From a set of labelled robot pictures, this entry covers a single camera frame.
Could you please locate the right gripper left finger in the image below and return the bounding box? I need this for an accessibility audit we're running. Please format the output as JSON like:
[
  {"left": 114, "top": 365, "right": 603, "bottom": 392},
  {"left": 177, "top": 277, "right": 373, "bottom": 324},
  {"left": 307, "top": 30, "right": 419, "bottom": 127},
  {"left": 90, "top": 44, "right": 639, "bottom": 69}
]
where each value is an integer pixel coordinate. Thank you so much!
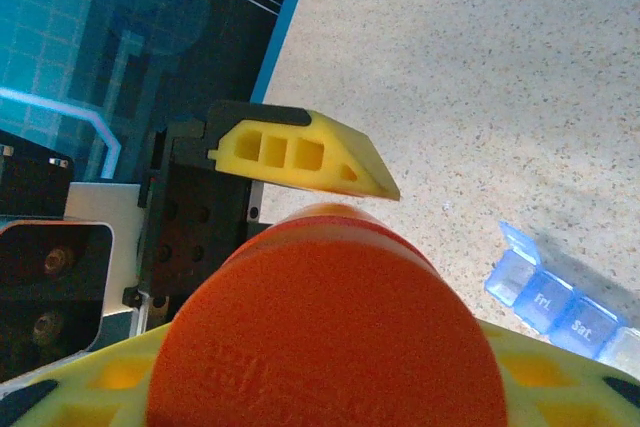
[{"left": 0, "top": 325, "right": 169, "bottom": 427}]

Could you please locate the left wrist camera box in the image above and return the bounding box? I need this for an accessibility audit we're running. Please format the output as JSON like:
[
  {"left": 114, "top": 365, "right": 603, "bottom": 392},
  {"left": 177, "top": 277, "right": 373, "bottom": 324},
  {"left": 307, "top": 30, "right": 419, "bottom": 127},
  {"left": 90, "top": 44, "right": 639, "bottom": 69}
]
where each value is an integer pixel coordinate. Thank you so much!
[{"left": 0, "top": 181, "right": 146, "bottom": 383}]

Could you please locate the orange pill bottle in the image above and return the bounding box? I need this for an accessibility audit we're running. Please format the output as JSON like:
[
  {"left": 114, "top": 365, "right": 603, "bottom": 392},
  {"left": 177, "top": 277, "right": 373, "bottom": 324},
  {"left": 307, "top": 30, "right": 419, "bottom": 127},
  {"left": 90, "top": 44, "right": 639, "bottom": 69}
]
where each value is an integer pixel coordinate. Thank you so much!
[{"left": 249, "top": 201, "right": 416, "bottom": 251}]

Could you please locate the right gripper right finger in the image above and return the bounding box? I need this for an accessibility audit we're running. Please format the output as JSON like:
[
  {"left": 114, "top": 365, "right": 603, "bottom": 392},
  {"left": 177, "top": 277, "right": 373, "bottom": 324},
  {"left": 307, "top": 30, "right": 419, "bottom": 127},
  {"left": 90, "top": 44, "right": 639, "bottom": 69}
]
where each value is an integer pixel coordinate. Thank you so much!
[{"left": 477, "top": 321, "right": 640, "bottom": 427}]

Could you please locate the blue weekly pill organizer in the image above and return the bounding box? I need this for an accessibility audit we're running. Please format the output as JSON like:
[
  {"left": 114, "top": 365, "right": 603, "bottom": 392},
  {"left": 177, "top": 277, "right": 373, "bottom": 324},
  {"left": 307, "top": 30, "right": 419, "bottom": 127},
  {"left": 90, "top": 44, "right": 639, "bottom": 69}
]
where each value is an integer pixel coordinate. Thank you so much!
[{"left": 483, "top": 219, "right": 640, "bottom": 368}]

